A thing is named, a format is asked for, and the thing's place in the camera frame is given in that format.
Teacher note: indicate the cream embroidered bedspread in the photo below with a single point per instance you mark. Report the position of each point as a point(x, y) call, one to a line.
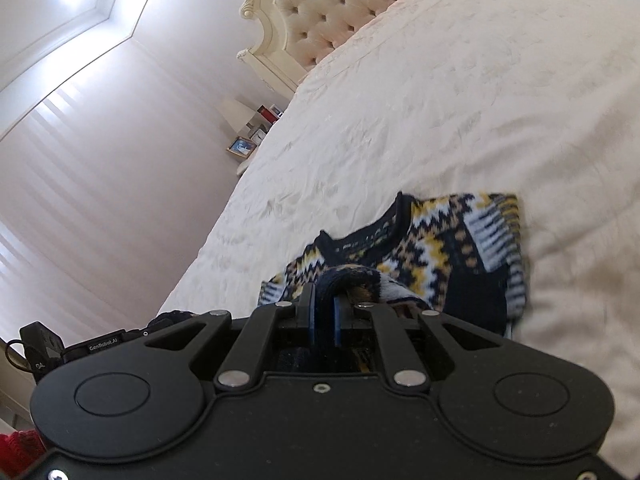
point(538, 98)

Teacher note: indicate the navy yellow patterned knit sweater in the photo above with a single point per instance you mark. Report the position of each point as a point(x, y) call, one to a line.
point(458, 254)

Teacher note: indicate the red cup on nightstand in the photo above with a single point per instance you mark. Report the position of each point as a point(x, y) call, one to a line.
point(267, 114)

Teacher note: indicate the red knit garment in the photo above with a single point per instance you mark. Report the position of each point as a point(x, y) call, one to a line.
point(19, 451)

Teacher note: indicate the cream tufted headboard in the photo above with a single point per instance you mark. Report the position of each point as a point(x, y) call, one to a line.
point(298, 34)

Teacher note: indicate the blue picture frame left nightstand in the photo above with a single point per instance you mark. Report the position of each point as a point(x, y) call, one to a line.
point(242, 147)

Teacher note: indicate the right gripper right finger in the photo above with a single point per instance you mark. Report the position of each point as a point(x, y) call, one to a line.
point(333, 316)

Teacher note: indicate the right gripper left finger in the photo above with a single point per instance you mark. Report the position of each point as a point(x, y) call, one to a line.
point(306, 314)

